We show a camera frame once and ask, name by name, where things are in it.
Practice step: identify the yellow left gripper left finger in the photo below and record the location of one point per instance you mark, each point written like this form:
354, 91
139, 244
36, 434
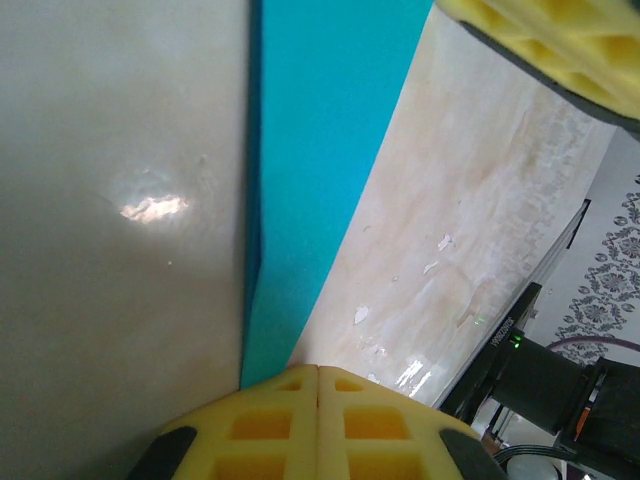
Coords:
270, 400

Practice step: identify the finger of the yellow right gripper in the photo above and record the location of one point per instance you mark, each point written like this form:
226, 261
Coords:
560, 35

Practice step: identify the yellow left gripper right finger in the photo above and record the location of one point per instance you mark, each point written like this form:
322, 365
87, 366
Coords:
380, 405

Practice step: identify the blue paper sheet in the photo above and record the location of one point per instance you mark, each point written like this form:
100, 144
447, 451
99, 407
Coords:
320, 150

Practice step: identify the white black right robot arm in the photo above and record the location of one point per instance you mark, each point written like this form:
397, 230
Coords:
530, 470

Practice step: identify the aluminium side rail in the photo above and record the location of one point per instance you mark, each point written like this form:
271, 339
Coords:
565, 240

